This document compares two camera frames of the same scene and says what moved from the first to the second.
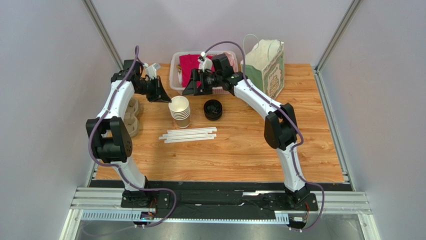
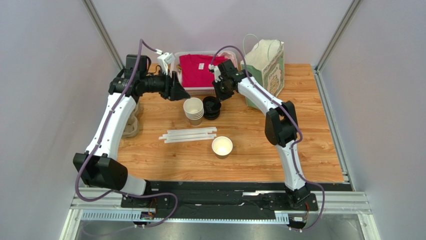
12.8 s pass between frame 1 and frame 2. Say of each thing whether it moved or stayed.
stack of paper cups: moved
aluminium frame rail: stayed
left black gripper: moved
